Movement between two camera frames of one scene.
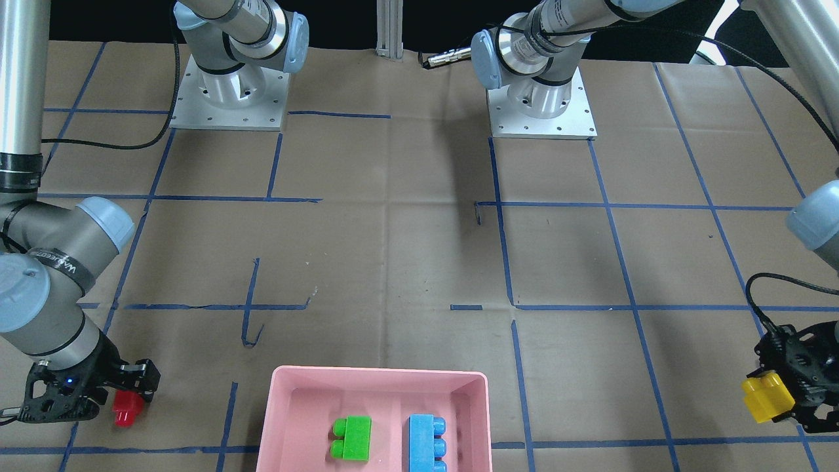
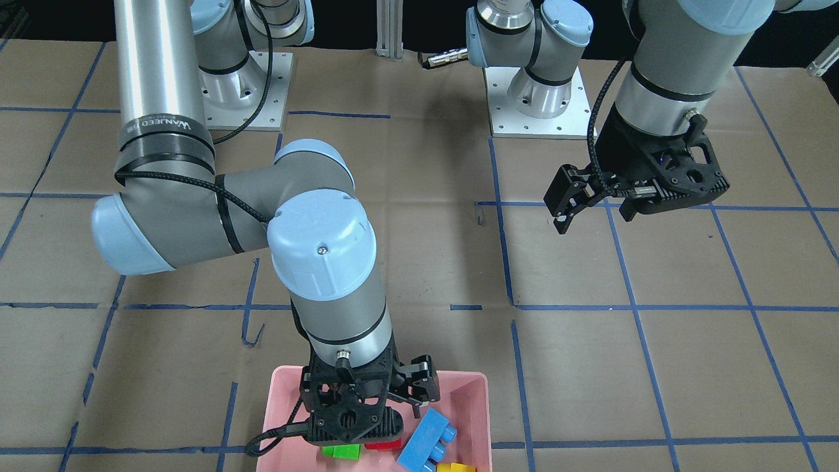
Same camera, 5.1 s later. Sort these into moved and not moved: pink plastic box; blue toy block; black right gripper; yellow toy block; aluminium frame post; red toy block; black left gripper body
Moved: red toy block; yellow toy block; black left gripper body; blue toy block; black right gripper
Not moved: pink plastic box; aluminium frame post
